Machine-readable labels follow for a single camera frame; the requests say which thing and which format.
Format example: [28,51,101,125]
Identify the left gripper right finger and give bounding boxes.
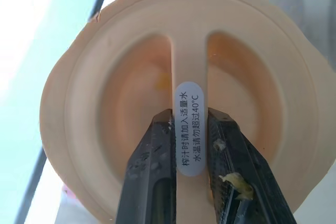
[207,106,299,224]

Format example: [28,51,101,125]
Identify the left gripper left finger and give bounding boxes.
[117,108,180,224]

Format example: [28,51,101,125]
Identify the pale yellow food scrap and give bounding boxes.
[218,172,255,200]

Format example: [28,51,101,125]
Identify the cream blender lid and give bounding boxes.
[39,0,336,224]

